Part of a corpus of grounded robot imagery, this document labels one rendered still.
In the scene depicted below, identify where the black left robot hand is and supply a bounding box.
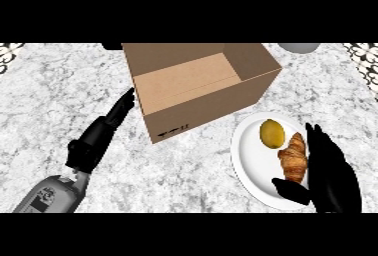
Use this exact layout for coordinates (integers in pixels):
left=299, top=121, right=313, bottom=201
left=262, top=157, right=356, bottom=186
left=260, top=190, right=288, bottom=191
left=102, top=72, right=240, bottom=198
left=65, top=87, right=138, bottom=174

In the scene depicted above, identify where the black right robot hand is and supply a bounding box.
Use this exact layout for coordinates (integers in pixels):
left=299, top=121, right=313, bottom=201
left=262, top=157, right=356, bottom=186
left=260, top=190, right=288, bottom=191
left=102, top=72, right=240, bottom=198
left=271, top=122, right=364, bottom=214

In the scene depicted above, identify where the golden brown croissant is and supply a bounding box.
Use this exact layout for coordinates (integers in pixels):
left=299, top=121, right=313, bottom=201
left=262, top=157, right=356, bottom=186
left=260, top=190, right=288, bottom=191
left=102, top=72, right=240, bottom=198
left=277, top=131, right=310, bottom=185

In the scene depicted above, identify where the white round plate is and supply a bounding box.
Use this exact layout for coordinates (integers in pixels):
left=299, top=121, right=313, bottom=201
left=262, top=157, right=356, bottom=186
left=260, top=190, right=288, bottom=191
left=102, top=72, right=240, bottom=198
left=231, top=111, right=316, bottom=212

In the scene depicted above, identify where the brown cardboard box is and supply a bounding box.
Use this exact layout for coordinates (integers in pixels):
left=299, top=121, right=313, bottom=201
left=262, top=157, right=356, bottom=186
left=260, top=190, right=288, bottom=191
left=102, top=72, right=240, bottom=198
left=121, top=43, right=284, bottom=145

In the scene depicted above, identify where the yellow lemon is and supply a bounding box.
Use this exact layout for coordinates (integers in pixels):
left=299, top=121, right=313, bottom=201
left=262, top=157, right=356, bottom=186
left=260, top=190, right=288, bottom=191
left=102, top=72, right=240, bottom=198
left=259, top=118, right=287, bottom=150

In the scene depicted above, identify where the black white patterned tile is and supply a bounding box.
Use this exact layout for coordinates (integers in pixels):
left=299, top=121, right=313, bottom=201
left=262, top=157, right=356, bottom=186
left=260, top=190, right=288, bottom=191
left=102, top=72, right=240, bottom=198
left=0, top=43, right=27, bottom=75
left=343, top=43, right=378, bottom=101

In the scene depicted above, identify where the grey round object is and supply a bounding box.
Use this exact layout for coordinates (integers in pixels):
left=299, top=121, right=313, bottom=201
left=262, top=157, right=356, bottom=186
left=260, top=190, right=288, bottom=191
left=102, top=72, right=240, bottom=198
left=277, top=43, right=322, bottom=55

